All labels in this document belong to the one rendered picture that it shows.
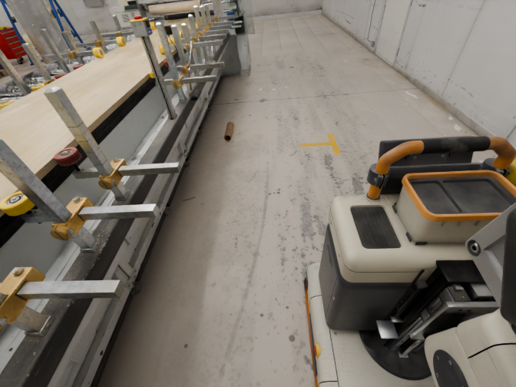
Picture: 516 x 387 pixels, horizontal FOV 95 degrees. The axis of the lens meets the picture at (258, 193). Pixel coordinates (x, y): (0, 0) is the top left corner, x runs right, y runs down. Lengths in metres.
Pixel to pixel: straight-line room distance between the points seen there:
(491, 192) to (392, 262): 0.29
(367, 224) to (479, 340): 0.31
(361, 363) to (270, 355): 0.45
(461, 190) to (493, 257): 0.47
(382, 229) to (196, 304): 1.12
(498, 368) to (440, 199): 0.33
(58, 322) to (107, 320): 0.62
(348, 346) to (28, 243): 1.20
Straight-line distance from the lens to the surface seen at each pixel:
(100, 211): 0.88
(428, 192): 0.72
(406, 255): 0.69
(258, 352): 1.38
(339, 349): 1.11
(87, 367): 1.47
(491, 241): 0.30
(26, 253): 1.12
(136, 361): 1.55
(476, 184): 0.81
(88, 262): 0.98
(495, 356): 0.57
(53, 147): 1.27
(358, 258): 0.65
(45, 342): 0.90
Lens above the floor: 1.34
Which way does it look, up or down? 43 degrees down
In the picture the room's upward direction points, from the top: 7 degrees counter-clockwise
